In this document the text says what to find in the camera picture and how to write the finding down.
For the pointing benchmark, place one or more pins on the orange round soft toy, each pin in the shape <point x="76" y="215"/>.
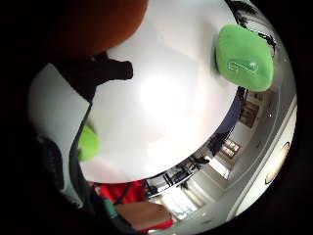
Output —
<point x="94" y="23"/>

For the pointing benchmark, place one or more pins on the small green ball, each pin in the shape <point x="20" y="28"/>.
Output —
<point x="88" y="145"/>

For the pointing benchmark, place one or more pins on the person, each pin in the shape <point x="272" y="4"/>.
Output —
<point x="130" y="192"/>

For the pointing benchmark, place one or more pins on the bright window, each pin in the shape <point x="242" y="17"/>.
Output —
<point x="177" y="199"/>

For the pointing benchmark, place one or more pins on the wooden framed door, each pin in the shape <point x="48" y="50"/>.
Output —
<point x="250" y="112"/>

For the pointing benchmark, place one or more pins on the black tripod stand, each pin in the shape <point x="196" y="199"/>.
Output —
<point x="268" y="39"/>

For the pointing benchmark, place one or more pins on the oval ceiling lamp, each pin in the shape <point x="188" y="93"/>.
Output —
<point x="277" y="163"/>

